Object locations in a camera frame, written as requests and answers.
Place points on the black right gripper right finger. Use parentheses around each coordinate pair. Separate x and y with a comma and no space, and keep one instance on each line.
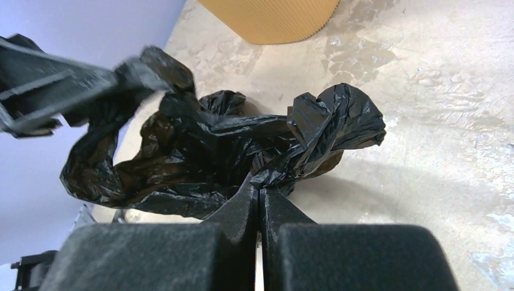
(299,254)

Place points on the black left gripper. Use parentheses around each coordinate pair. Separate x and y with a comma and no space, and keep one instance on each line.
(37,86)

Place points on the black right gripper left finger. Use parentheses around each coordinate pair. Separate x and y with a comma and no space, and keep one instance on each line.
(216,254)

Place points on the black plastic trash bag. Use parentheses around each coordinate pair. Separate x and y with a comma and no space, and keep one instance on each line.
(153,146)

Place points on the yellow plastic trash bin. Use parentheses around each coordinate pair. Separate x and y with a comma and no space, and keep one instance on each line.
(273,22)

